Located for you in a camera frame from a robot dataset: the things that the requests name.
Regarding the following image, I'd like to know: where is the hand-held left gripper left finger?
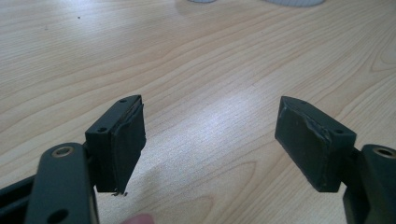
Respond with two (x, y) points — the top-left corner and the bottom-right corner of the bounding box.
(84, 94), (148, 196)

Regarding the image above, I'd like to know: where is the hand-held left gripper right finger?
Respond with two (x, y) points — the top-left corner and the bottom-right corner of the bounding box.
(274, 95), (358, 193)

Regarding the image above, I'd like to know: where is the white ribbed object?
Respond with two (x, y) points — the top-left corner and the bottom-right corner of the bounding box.
(263, 0), (327, 8)

